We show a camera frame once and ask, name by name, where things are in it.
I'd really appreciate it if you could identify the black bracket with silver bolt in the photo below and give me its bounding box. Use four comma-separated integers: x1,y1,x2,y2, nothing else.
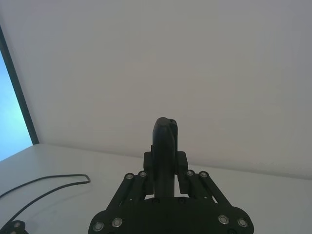
0,220,26,234

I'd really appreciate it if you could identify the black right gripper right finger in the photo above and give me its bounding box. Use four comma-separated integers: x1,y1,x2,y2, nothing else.
167,117,247,221

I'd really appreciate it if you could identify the black-framed display screen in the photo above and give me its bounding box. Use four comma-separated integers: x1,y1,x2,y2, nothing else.
0,24,39,163

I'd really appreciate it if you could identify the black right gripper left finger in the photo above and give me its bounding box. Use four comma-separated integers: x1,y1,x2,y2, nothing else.
95,117,175,221

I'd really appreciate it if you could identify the thin black cable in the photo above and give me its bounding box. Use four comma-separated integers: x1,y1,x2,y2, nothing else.
0,173,91,226

